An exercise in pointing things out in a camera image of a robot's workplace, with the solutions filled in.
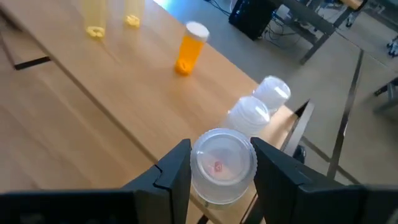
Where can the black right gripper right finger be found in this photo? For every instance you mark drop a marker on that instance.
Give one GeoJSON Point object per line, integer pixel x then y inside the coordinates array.
{"type": "Point", "coordinates": [286, 193]}

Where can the pale yellow pill bottle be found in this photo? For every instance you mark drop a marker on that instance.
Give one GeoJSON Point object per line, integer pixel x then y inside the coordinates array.
{"type": "Point", "coordinates": [94, 20]}
{"type": "Point", "coordinates": [134, 14]}

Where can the clear wide-mouth bottle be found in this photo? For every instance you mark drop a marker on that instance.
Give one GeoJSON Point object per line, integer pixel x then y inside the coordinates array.
{"type": "Point", "coordinates": [273, 91]}

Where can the orange pill bottle white cap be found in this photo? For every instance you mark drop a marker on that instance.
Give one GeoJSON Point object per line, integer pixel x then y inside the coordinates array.
{"type": "Point", "coordinates": [188, 53]}

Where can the wooden shelf black metal frame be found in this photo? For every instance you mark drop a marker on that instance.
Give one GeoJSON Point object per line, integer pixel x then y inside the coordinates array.
{"type": "Point", "coordinates": [140, 87]}

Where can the grey frame desk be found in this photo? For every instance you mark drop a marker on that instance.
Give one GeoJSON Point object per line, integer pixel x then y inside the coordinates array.
{"type": "Point", "coordinates": [314, 23]}

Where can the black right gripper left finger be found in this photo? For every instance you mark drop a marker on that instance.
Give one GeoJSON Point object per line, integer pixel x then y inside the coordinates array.
{"type": "Point", "coordinates": [169, 186]}

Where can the grey furniture leg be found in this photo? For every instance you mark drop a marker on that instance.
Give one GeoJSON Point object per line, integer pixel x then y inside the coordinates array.
{"type": "Point", "coordinates": [388, 96]}

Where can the black computer case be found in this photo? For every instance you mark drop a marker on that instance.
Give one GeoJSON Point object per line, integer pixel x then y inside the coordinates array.
{"type": "Point", "coordinates": [252, 17]}

